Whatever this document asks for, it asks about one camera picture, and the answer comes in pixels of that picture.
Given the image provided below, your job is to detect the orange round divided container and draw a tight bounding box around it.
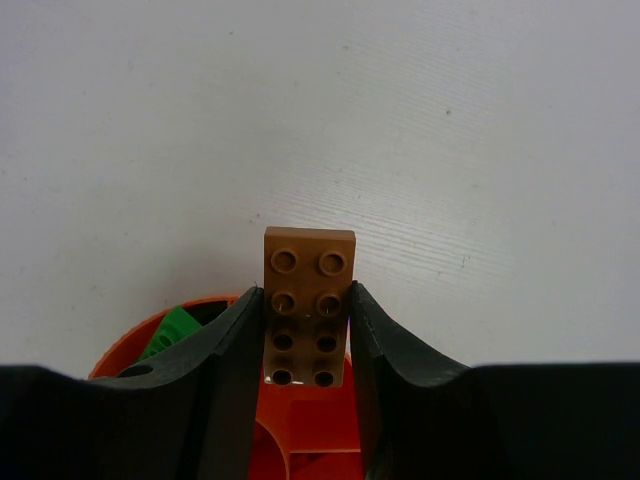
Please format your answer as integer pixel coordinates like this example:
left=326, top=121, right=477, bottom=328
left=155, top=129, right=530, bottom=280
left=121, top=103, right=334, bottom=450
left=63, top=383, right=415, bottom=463
left=89, top=296, right=364, bottom=479

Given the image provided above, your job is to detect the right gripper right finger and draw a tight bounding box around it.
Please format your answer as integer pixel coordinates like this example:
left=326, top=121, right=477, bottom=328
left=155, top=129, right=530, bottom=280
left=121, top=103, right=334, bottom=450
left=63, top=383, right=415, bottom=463
left=350, top=283, right=639, bottom=479

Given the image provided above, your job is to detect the brown lego plate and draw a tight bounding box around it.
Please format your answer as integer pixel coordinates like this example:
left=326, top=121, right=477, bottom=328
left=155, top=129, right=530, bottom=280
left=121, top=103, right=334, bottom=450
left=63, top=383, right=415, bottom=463
left=263, top=226, right=356, bottom=388

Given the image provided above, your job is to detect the long green lego brick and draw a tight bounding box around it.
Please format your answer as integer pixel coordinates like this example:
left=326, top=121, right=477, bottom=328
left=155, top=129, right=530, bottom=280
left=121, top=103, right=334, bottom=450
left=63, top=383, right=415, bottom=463
left=139, top=306, right=202, bottom=360

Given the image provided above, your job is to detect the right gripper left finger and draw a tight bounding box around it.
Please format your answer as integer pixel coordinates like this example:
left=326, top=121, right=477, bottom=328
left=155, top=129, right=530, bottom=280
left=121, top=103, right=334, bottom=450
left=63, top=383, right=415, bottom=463
left=1, top=287, right=264, bottom=479

